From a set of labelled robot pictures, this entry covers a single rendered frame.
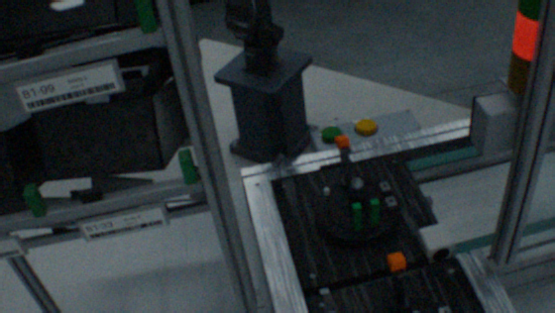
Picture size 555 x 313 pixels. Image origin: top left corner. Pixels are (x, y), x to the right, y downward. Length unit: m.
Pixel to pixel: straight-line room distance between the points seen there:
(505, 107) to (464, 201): 0.36
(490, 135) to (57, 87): 0.51
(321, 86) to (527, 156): 0.77
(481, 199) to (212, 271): 0.50
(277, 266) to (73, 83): 0.54
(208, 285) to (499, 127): 0.57
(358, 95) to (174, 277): 0.63
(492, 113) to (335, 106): 0.69
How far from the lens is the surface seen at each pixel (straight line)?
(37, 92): 0.47
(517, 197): 0.80
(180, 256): 1.08
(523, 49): 0.69
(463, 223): 1.02
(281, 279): 0.89
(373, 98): 1.37
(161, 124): 0.57
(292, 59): 1.15
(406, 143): 1.09
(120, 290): 1.07
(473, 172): 1.11
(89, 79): 0.46
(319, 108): 1.35
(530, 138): 0.73
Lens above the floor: 1.67
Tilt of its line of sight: 41 degrees down
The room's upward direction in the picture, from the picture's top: 8 degrees counter-clockwise
